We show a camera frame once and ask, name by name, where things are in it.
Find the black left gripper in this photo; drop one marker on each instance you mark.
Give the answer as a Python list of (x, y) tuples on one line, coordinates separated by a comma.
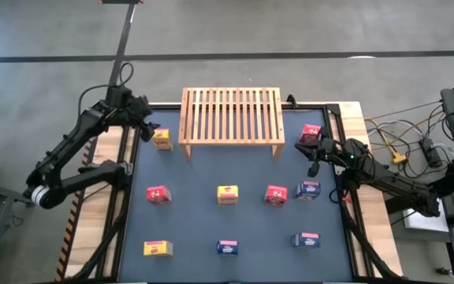
[(140, 108)]

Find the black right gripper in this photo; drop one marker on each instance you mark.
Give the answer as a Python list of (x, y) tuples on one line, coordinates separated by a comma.
[(331, 150)]

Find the yellow Pops cereal box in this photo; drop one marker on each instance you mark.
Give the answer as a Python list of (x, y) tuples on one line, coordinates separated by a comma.
[(158, 248), (227, 195), (162, 139)]

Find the red cereal box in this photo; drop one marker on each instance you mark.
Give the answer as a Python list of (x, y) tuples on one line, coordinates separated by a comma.
[(158, 195), (276, 196), (309, 132)]

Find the blue cereal box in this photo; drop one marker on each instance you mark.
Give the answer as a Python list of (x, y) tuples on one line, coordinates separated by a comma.
[(306, 240), (307, 191), (227, 247)]

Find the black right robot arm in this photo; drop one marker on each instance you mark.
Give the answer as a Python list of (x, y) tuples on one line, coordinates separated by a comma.
[(392, 183)]

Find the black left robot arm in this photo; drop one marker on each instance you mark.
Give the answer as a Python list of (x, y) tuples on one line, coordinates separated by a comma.
[(73, 134)]

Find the wooden slatted shelf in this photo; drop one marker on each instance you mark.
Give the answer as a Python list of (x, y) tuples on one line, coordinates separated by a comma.
[(231, 141)]

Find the blue table mat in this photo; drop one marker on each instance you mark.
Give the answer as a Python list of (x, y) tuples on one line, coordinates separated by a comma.
[(211, 225)]

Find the black power strip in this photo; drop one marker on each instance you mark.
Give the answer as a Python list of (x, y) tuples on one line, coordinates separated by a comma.
[(431, 152)]

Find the white paper sheet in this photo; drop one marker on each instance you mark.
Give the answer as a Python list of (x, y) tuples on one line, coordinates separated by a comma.
[(428, 223)]

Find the yellow black hazard tape strip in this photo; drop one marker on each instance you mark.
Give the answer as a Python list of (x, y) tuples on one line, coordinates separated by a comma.
[(66, 244)]

